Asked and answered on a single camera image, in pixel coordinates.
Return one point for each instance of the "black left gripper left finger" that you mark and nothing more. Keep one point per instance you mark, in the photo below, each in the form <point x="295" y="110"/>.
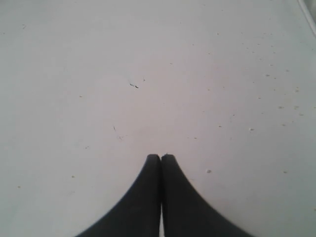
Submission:
<point x="137" y="213"/>

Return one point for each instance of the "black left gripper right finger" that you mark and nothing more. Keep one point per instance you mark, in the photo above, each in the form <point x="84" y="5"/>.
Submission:
<point x="185" y="212"/>

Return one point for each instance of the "white rectangular plastic tray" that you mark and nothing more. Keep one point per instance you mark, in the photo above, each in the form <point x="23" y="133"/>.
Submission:
<point x="308" y="8"/>

